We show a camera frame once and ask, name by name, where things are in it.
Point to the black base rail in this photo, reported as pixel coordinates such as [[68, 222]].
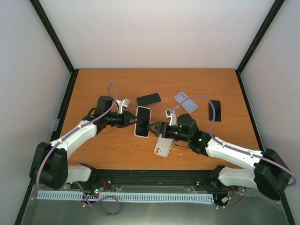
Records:
[[152, 178]]

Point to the light blue cable duct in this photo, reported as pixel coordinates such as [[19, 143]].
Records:
[[128, 197]]

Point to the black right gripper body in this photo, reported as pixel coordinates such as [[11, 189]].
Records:
[[169, 134]]

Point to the cream phone case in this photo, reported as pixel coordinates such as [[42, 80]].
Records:
[[134, 131], [163, 146]]

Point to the red-edged black phone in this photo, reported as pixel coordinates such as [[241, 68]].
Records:
[[216, 108]]

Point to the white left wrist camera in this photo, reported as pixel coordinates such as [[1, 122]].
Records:
[[122, 104]]

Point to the white-edged black phone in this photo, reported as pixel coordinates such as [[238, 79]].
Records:
[[142, 122]]

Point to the lavender phone case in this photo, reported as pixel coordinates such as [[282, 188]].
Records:
[[188, 104]]

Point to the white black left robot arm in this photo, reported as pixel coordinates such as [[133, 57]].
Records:
[[50, 163]]

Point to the black corner frame post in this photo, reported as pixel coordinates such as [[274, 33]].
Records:
[[275, 8]]

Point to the green-edged black phone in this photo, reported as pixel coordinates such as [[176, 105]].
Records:
[[148, 99]]

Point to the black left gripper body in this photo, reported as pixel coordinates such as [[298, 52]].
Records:
[[119, 122]]

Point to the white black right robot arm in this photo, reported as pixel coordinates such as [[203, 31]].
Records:
[[212, 146]]

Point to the black left frame post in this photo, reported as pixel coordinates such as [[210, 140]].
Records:
[[52, 34]]

